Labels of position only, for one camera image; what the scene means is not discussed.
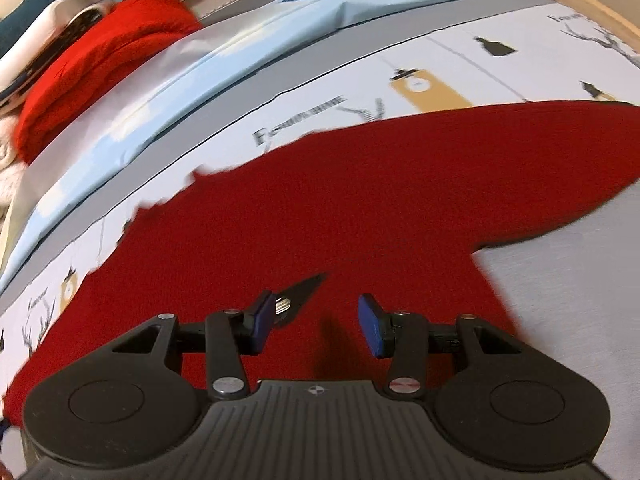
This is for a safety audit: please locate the dark red knit garment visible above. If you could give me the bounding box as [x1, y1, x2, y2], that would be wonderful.
[0, 100, 640, 426]

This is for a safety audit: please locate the white case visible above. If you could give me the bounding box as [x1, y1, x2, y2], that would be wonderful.
[0, 0, 120, 111]

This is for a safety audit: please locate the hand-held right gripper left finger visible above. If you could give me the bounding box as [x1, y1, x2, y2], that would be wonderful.
[106, 291, 293, 402]

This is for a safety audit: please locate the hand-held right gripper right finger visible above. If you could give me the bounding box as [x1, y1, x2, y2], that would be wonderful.
[358, 294, 525, 403]

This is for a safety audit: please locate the white fluffy cloth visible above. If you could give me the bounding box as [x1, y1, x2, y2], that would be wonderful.
[0, 105, 32, 221]

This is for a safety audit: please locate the wooden bed frame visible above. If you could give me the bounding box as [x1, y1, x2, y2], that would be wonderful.
[515, 0, 640, 72]

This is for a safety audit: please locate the bright red knit sweater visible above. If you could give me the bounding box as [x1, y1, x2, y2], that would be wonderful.
[14, 0, 203, 165]

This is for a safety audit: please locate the dark teal cloth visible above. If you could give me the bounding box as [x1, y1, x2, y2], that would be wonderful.
[0, 0, 173, 57]

